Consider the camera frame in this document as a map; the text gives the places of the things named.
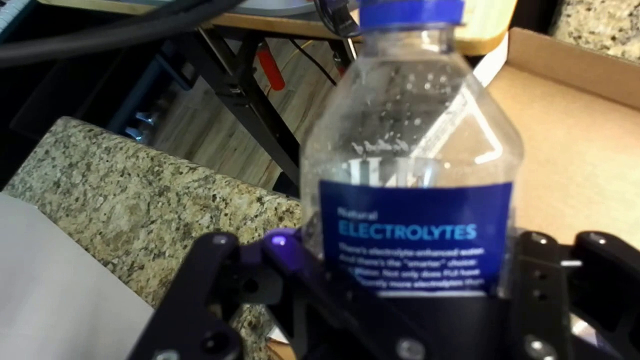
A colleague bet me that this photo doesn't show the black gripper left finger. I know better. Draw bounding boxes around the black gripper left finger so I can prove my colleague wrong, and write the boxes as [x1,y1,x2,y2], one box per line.
[128,227,347,360]

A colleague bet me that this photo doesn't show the brown box with white label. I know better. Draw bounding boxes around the brown box with white label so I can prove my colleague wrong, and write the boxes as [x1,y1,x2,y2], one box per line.
[487,25,640,246]

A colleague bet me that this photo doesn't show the black metal stand frame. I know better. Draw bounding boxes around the black metal stand frame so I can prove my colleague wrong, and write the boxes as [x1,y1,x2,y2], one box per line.
[157,25,355,197]

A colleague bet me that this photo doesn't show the clear bottle blue cap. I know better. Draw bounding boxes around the clear bottle blue cap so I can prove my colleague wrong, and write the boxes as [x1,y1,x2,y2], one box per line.
[297,0,525,302]

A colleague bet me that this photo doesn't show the light wooden board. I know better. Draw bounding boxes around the light wooden board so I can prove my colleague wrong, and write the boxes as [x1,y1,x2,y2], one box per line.
[37,0,517,57]

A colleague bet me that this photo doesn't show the thick black hose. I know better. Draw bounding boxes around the thick black hose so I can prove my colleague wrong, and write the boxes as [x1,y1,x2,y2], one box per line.
[0,0,245,72]

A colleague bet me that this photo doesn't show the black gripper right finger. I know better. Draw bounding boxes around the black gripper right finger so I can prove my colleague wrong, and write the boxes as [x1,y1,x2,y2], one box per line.
[506,230,575,360]

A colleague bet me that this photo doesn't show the white cardboard box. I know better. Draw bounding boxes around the white cardboard box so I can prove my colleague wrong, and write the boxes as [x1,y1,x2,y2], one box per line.
[0,190,156,360]

